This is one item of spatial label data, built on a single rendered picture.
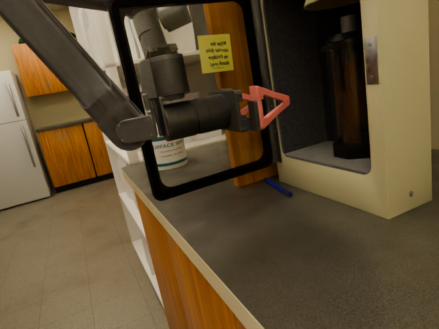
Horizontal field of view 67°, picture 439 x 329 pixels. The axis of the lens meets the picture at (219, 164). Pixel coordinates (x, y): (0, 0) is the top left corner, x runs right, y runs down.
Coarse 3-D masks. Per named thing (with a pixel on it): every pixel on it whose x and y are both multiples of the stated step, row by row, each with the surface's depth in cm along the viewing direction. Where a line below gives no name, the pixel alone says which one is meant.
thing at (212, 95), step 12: (216, 96) 54; (228, 96) 53; (240, 96) 51; (204, 108) 52; (216, 108) 52; (228, 108) 53; (204, 120) 52; (216, 120) 53; (228, 120) 54; (240, 120) 52; (204, 132) 54
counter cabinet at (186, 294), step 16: (144, 208) 124; (144, 224) 136; (160, 224) 101; (160, 240) 110; (160, 256) 119; (176, 256) 91; (160, 272) 132; (176, 272) 97; (192, 272) 78; (160, 288) 146; (176, 288) 105; (192, 288) 83; (208, 288) 68; (176, 304) 114; (192, 304) 88; (208, 304) 72; (224, 304) 60; (176, 320) 125; (192, 320) 95; (208, 320) 76; (224, 320) 63
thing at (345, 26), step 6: (342, 18) 63; (348, 18) 62; (354, 18) 62; (342, 24) 63; (348, 24) 63; (354, 24) 63; (342, 30) 64; (348, 30) 63; (354, 30) 61; (360, 30) 60; (330, 36) 64; (336, 36) 62; (342, 36) 61; (348, 36) 61; (354, 36) 60; (360, 36) 60; (330, 42) 63
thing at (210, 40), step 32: (128, 32) 62; (160, 32) 65; (192, 32) 68; (224, 32) 71; (192, 64) 69; (224, 64) 72; (128, 96) 64; (192, 96) 70; (160, 160) 69; (192, 160) 72; (224, 160) 75; (256, 160) 79
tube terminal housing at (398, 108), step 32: (384, 0) 48; (416, 0) 51; (384, 32) 49; (416, 32) 52; (384, 64) 50; (416, 64) 53; (384, 96) 51; (416, 96) 54; (384, 128) 52; (416, 128) 55; (288, 160) 78; (384, 160) 54; (416, 160) 56; (320, 192) 71; (352, 192) 62; (384, 192) 55; (416, 192) 58
